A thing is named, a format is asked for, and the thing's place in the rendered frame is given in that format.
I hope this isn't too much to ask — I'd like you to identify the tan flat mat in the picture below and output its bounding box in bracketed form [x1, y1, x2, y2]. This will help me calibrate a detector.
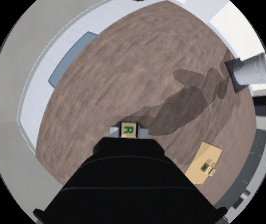
[184, 141, 222, 184]

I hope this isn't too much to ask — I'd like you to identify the small tan block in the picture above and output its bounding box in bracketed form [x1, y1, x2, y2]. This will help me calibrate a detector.
[208, 167, 216, 176]
[121, 121, 137, 137]
[200, 163, 212, 174]

